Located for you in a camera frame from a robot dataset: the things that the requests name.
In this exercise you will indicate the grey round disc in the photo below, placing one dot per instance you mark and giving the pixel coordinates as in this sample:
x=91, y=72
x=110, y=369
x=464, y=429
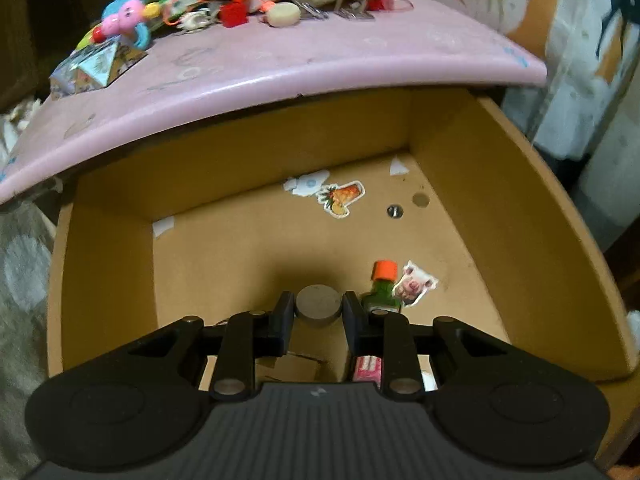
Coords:
x=319, y=305

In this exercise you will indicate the silver binder clip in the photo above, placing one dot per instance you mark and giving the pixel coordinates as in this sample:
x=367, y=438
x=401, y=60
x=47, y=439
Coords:
x=355, y=9
x=312, y=11

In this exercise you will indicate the red clip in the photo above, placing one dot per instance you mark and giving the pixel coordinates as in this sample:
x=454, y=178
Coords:
x=381, y=0

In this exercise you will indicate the shiny foil geometric puzzle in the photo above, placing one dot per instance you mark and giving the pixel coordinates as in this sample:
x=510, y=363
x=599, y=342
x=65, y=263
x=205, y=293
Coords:
x=97, y=67

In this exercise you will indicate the pink elephant toy blue ears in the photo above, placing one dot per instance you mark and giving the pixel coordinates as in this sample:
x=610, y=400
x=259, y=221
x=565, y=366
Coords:
x=125, y=15

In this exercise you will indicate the pink pig sticker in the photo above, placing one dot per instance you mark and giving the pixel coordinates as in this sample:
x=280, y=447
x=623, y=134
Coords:
x=414, y=282

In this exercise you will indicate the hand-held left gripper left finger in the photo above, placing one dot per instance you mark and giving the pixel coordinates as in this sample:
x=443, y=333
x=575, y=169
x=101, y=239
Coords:
x=284, y=322

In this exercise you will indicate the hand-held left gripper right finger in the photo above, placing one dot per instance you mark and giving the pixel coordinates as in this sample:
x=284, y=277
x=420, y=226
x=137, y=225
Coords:
x=352, y=322

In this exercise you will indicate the white and blue sticker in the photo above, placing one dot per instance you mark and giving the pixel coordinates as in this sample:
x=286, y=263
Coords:
x=306, y=183

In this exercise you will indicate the green bottle with orange cap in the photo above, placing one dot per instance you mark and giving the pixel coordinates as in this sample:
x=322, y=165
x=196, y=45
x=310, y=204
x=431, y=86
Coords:
x=382, y=285

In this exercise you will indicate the pink packet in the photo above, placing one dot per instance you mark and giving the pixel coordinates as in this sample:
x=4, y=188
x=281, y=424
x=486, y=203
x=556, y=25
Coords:
x=369, y=369

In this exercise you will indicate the cream round eraser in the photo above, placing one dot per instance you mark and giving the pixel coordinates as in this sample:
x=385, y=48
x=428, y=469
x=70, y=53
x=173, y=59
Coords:
x=282, y=14

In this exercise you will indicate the fruit sticker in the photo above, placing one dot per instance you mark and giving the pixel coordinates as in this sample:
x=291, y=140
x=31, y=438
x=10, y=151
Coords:
x=341, y=198

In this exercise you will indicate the wooden drawer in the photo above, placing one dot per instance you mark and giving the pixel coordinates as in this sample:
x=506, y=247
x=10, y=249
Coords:
x=240, y=245

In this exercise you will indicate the green plastic toy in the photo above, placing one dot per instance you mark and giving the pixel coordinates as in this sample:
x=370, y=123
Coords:
x=172, y=0

